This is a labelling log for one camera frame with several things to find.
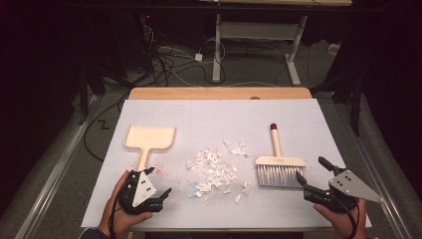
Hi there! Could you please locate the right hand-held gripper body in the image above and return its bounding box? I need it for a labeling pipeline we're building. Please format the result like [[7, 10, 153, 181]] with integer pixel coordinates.
[[303, 167, 384, 214]]

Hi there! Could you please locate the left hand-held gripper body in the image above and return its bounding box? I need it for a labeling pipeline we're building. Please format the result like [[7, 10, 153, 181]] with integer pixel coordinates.
[[118, 168, 164, 215]]

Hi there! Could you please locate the cream brush with red tip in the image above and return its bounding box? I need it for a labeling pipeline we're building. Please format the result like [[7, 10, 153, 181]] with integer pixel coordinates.
[[255, 122, 308, 189]]

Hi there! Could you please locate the cream plastic dustpan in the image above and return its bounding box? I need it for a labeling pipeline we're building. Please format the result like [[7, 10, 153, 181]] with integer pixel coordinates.
[[122, 124, 177, 173]]

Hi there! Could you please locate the pile of white paper scraps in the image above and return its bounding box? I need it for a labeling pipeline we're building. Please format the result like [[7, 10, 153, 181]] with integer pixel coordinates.
[[178, 138, 253, 205]]

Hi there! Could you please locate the person's right hand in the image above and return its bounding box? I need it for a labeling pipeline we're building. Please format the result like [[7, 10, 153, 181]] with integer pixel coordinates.
[[313, 198, 368, 239]]

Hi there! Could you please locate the person's left hand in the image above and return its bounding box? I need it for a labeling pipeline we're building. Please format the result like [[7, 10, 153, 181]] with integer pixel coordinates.
[[98, 170, 154, 238]]

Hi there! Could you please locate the black stand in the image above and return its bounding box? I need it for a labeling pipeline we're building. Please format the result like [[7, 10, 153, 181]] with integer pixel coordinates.
[[311, 71, 363, 137]]

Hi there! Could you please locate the white table cover sheet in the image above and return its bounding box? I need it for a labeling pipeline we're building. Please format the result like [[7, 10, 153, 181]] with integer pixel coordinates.
[[81, 99, 372, 231]]

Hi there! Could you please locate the white-legged desk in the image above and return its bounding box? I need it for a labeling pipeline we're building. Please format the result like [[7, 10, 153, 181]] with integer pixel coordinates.
[[198, 0, 353, 87]]

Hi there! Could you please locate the metal floor rail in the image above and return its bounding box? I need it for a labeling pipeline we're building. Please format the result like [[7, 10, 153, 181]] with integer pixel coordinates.
[[14, 95, 98, 239], [333, 102, 413, 239]]

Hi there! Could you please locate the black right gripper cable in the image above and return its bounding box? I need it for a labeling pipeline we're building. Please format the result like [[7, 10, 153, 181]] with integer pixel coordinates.
[[337, 197, 361, 239]]

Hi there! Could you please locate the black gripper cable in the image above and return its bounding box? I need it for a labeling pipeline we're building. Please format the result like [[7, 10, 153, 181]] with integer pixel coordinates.
[[337, 197, 361, 239], [107, 190, 122, 239]]

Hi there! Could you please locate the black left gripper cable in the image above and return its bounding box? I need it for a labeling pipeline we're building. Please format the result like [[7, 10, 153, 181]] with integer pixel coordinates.
[[107, 190, 122, 239]]

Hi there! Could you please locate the black floor cable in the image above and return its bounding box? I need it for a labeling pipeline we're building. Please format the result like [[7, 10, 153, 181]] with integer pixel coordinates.
[[83, 96, 131, 163]]

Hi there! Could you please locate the white floor cable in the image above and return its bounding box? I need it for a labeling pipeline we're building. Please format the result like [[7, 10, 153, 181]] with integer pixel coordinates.
[[158, 45, 280, 89]]

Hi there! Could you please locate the tangle of black cables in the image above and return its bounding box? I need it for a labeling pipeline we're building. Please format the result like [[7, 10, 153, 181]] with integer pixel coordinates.
[[138, 24, 228, 88]]

